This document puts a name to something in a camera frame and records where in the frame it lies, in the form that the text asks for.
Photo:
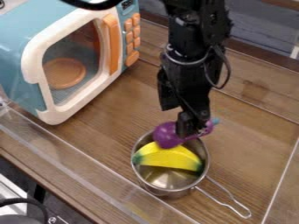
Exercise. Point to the clear acrylic barrier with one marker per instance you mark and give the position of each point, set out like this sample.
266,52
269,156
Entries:
99,193

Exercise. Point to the blue toy microwave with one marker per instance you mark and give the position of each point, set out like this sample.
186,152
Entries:
42,30

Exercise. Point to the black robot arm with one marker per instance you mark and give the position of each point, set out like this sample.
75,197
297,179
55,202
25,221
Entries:
193,60

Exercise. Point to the yellow green toy banana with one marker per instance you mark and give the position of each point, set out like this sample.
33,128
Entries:
178,157

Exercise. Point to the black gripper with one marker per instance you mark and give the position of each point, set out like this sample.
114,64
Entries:
185,84

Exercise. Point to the purple toy eggplant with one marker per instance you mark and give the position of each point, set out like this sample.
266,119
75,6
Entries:
166,137

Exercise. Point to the orange microwave turntable plate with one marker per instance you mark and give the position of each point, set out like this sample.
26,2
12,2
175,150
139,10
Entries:
65,72

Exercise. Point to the silver pot with wire handle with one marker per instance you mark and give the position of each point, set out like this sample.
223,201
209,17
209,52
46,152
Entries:
174,183

